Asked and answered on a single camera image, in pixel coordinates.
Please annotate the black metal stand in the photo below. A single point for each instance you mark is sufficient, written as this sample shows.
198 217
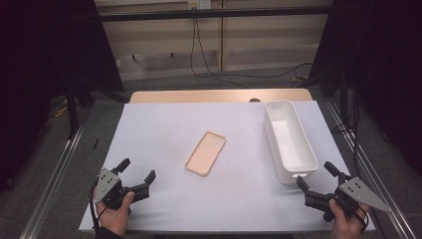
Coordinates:
72 113

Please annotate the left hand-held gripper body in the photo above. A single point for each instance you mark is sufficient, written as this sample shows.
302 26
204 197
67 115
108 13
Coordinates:
106 184

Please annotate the black curtain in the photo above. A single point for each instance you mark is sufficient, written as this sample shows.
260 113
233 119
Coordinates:
381 66
49 49

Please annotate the aluminium floor rail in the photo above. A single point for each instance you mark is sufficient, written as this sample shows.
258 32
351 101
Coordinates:
53 186
368 166

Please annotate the person's right hand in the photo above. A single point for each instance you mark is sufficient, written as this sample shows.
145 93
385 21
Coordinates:
346 225

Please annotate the person's left hand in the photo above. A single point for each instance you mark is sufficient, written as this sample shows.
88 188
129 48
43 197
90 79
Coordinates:
114 219

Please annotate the white plastic bin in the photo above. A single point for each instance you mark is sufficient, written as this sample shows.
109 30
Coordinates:
292 142

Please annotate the beige phone case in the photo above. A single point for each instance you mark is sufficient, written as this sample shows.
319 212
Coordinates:
205 154

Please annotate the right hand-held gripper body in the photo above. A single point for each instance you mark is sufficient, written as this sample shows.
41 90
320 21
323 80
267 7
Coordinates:
360 194

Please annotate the white table sheet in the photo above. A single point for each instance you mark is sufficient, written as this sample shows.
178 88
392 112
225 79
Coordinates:
172 199

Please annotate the long background desk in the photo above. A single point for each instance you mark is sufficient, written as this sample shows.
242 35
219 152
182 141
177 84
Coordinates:
215 14

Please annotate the dark table grommet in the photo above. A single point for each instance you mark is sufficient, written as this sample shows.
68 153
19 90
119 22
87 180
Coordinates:
254 100

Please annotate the white wall socket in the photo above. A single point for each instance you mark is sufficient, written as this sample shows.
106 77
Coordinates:
199 4

